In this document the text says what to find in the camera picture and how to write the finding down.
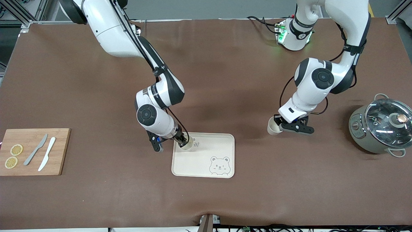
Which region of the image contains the cream paper cup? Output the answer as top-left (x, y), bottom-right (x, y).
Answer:
top-left (178, 135), bottom-right (195, 152)
top-left (267, 117), bottom-right (284, 136)

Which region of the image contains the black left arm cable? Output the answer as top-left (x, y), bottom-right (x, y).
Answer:
top-left (279, 19), bottom-right (367, 115)

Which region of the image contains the black power cable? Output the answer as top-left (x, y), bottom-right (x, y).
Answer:
top-left (247, 15), bottom-right (279, 34)

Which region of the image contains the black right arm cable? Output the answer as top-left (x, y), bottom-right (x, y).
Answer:
top-left (109, 0), bottom-right (190, 139)

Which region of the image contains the white tray with bear print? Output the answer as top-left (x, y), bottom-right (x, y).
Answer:
top-left (171, 132), bottom-right (235, 179)

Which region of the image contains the grey pot with glass lid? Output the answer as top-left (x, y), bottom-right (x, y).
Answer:
top-left (349, 93), bottom-right (412, 158)

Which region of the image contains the grey metal clamp bracket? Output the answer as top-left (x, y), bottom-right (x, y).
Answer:
top-left (198, 214), bottom-right (221, 232)

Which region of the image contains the white knife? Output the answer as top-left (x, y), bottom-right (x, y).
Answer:
top-left (38, 137), bottom-right (56, 172)

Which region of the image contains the glass pot lid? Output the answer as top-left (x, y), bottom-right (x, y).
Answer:
top-left (365, 98), bottom-right (412, 149)

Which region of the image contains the grey knife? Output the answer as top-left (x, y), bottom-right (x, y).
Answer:
top-left (23, 134), bottom-right (48, 166)

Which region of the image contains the wooden cutting board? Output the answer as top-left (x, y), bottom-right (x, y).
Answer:
top-left (0, 128), bottom-right (71, 176)

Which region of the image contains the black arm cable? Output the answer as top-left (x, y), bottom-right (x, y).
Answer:
top-left (109, 0), bottom-right (190, 139)
top-left (279, 19), bottom-right (367, 115)

